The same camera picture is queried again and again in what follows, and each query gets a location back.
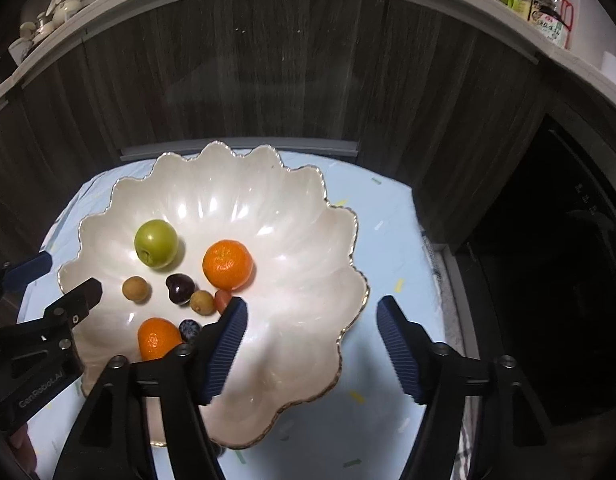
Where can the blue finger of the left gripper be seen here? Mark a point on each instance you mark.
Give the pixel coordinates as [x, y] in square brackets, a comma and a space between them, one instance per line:
[16, 277]

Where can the red grape tomato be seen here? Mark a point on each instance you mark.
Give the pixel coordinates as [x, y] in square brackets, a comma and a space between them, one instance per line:
[222, 300]

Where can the brown longan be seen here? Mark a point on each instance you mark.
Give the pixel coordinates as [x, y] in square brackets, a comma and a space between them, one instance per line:
[136, 289]
[203, 303]

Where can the person hand holding gripper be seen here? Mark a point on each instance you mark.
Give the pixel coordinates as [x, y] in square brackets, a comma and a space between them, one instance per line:
[23, 452]

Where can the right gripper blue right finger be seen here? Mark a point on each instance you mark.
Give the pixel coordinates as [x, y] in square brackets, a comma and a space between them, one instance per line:
[407, 346]

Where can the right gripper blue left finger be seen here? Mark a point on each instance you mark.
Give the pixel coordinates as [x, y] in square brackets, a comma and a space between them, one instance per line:
[218, 344]

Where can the large soy sauce bottle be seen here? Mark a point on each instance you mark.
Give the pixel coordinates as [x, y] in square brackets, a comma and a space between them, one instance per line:
[555, 19]

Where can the white scalloped ceramic bowl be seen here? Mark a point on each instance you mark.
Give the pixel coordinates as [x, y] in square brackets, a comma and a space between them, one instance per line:
[303, 296]

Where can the small orange tangerine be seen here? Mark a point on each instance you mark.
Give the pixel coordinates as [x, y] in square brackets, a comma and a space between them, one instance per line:
[228, 265]

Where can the dark blueberry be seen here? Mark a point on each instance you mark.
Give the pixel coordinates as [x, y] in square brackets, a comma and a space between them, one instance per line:
[189, 330]

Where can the dark heart-shaped cherry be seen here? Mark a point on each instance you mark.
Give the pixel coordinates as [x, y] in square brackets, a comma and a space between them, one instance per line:
[180, 288]

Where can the large orange tangerine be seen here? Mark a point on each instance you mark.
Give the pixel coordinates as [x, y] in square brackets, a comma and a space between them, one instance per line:
[156, 337]

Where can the green apple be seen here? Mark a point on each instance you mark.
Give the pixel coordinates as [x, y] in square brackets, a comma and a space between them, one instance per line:
[156, 243]

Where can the white teapot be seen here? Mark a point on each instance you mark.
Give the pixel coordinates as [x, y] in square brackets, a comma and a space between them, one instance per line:
[65, 11]

